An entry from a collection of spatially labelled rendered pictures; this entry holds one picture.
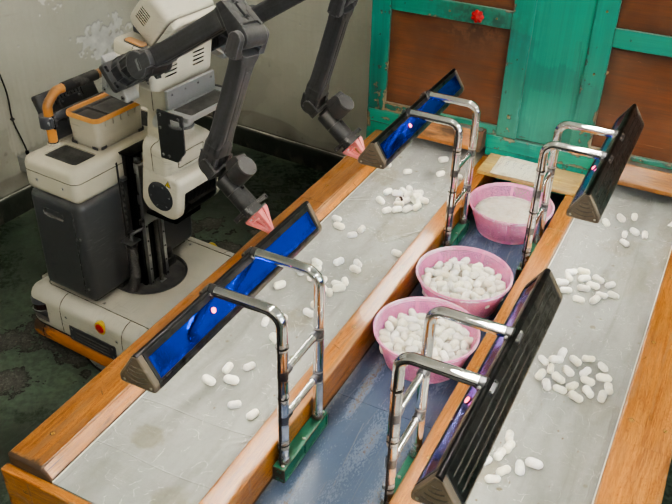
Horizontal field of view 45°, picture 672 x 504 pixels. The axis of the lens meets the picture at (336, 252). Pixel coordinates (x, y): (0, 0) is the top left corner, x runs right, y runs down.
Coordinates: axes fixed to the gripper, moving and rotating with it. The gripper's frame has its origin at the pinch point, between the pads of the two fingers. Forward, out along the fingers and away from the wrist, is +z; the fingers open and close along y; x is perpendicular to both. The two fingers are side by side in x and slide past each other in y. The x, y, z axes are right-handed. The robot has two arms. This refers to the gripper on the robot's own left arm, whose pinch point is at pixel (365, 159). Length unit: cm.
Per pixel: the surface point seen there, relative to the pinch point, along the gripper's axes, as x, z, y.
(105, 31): 130, -132, 88
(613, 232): -40, 67, 15
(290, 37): 82, -69, 133
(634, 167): -49, 59, 39
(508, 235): -20, 47, 1
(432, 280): -14, 37, -34
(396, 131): -30.6, -0.3, -22.6
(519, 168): -20, 37, 34
